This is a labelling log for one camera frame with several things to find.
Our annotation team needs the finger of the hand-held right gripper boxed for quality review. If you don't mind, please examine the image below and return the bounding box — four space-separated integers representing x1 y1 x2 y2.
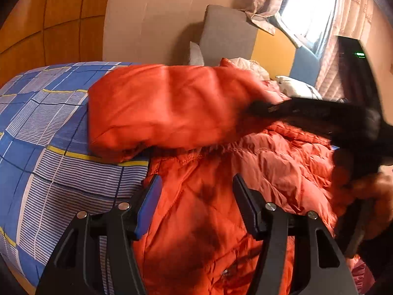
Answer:
246 97 382 143

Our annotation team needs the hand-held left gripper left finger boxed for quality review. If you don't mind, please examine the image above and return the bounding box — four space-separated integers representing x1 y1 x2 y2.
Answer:
35 175 163 295

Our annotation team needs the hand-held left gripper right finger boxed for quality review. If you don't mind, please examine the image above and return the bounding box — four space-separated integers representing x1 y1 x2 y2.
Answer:
232 174 359 295

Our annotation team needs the orange down jacket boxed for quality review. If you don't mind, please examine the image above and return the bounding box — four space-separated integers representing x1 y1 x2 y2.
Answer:
87 58 376 295

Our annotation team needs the person's right hand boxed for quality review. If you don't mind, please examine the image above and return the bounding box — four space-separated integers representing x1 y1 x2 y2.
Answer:
331 159 393 241

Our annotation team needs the white printed pillow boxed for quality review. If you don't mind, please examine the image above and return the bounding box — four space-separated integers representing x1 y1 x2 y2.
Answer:
274 75 322 101

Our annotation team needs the cream crumpled cloth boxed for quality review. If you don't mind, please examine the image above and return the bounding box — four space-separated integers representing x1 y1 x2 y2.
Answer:
229 57 271 81

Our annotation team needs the bright window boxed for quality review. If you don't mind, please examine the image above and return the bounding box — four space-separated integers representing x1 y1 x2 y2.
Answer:
280 0 339 50

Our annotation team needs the grey and yellow padded headboard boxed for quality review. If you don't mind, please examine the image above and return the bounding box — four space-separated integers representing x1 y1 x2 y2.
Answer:
199 4 323 87

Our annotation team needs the blue checked bed sheet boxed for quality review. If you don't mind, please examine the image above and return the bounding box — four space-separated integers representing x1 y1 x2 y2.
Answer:
0 62 151 295

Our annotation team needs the small white pillow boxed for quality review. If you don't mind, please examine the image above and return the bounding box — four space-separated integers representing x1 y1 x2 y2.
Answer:
188 41 205 67

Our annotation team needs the wooden wardrobe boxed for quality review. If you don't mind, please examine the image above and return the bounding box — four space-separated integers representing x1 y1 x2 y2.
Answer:
0 0 115 87

